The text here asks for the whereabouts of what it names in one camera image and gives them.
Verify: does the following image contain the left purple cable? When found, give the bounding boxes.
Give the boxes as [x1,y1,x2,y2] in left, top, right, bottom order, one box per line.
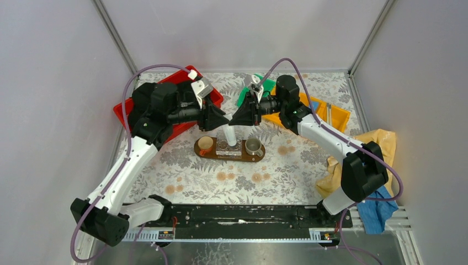
[69,64,193,264]

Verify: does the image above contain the right aluminium frame post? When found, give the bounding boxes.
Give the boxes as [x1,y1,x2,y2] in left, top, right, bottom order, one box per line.
[348,0,397,76]

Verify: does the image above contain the blue toothpaste tube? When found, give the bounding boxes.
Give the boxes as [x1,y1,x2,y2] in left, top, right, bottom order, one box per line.
[312,101,320,113]

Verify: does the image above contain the black cloth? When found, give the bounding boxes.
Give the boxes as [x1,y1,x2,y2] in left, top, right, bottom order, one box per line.
[127,81,203,128]

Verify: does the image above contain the packaged toothbrush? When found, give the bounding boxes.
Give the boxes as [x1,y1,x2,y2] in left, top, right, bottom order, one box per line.
[326,103,332,125]

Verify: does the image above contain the aluminium frame post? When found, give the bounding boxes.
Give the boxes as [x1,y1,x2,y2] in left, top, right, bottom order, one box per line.
[91,0,138,74]
[348,0,397,76]

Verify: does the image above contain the yellow cloth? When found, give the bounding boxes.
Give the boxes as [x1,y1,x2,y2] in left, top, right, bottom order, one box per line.
[315,129,397,199]

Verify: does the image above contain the yellow bin with toothpaste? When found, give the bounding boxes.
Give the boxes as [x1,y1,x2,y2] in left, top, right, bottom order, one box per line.
[299,93,327,121]

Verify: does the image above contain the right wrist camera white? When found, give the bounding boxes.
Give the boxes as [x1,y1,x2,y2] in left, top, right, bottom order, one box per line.
[244,75,264,103]

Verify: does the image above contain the blue cloth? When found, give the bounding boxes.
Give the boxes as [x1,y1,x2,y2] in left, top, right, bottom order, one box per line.
[357,186,398,235]

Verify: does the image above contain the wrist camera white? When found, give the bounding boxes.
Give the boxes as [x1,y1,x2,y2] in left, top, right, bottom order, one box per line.
[244,75,264,103]
[188,70,214,109]

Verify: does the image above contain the green plastic bin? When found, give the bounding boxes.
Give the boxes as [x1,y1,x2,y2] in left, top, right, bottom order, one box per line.
[236,73,275,107]

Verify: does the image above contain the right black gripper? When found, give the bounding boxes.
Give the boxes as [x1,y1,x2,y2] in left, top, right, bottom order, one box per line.
[228,91,285,128]

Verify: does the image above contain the purple cable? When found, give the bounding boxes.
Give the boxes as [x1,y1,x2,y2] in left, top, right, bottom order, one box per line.
[69,64,193,264]
[257,57,405,265]

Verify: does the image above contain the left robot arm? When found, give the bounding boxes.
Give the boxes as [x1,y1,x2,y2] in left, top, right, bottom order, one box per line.
[70,78,228,246]

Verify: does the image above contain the oval wooden tray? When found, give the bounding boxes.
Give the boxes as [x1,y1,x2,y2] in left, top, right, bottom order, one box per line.
[193,136,266,163]

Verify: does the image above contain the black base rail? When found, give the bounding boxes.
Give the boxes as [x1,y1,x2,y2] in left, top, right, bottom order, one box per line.
[122,204,353,243]

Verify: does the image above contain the orange ceramic cup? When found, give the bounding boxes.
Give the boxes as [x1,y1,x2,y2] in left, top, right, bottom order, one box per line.
[198,136,214,156]

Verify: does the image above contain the left aluminium frame post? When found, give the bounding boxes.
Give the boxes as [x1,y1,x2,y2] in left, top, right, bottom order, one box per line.
[91,0,138,74]

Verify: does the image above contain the yellow bin with toothbrushes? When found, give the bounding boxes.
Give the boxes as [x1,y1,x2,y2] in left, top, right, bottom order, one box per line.
[317,103,350,133]

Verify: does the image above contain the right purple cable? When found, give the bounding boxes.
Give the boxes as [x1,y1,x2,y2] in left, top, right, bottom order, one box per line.
[257,57,405,265]

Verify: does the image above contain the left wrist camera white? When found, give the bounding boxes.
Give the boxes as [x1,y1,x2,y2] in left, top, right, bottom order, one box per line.
[188,70,214,109]

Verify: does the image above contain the yellow bin with cups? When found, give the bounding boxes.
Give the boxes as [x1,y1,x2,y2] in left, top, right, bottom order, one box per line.
[262,86,284,128]

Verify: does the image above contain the white toothpaste tube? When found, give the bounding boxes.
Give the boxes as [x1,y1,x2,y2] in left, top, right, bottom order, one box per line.
[223,125,237,147]

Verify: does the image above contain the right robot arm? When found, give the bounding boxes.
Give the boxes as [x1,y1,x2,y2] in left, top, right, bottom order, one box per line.
[230,75,389,227]

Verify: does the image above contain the grey metal cup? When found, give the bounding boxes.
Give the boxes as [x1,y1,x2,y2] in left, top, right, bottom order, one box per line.
[244,138,264,157]

